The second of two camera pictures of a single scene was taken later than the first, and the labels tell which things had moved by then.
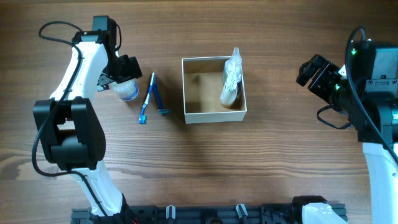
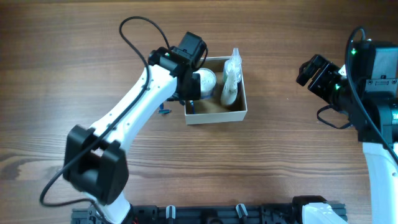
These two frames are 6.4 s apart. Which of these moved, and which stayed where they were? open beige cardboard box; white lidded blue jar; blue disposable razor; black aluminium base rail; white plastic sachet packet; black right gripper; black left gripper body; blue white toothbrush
Moved: white lidded blue jar; blue white toothbrush; black left gripper body
Stayed: blue disposable razor; white plastic sachet packet; open beige cardboard box; black aluminium base rail; black right gripper
